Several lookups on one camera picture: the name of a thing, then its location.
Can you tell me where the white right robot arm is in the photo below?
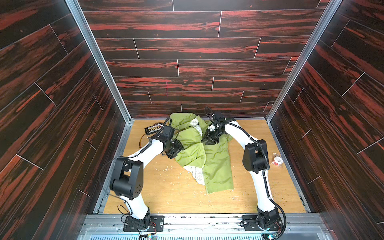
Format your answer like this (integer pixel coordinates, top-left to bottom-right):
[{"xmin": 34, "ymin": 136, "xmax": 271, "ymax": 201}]
[{"xmin": 205, "ymin": 121, "xmax": 280, "ymax": 219}]

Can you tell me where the aluminium front rail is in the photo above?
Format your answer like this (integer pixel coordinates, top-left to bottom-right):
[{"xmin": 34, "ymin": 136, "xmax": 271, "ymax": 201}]
[{"xmin": 77, "ymin": 213, "xmax": 334, "ymax": 240}]

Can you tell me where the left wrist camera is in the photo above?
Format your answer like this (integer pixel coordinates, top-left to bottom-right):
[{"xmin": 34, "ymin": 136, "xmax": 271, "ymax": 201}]
[{"xmin": 159, "ymin": 125, "xmax": 175, "ymax": 142}]

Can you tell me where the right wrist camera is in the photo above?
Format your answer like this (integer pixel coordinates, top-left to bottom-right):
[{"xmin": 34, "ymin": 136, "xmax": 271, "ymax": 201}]
[{"xmin": 212, "ymin": 111, "xmax": 228, "ymax": 126}]

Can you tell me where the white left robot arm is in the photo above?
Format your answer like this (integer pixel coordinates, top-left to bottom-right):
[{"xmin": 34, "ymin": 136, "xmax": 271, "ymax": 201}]
[{"xmin": 110, "ymin": 139, "xmax": 184, "ymax": 220}]

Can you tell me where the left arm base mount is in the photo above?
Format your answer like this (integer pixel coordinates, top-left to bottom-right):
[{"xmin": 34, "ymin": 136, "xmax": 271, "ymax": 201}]
[{"xmin": 123, "ymin": 211, "xmax": 165, "ymax": 232}]

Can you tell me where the black battery pack with wires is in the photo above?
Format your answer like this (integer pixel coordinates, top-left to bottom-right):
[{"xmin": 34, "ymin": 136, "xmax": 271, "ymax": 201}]
[{"xmin": 139, "ymin": 123, "xmax": 164, "ymax": 148}]

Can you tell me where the green jacket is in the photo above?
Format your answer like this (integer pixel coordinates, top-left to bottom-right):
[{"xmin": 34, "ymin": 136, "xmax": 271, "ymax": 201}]
[{"xmin": 170, "ymin": 113, "xmax": 234, "ymax": 194}]

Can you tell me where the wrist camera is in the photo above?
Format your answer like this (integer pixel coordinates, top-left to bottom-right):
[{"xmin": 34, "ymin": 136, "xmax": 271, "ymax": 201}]
[
  {"xmin": 159, "ymin": 125, "xmax": 175, "ymax": 142},
  {"xmin": 212, "ymin": 111, "xmax": 228, "ymax": 126}
]

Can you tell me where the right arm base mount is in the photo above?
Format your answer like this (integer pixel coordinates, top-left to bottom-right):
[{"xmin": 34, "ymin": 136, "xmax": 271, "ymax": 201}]
[{"xmin": 240, "ymin": 214, "xmax": 285, "ymax": 232}]

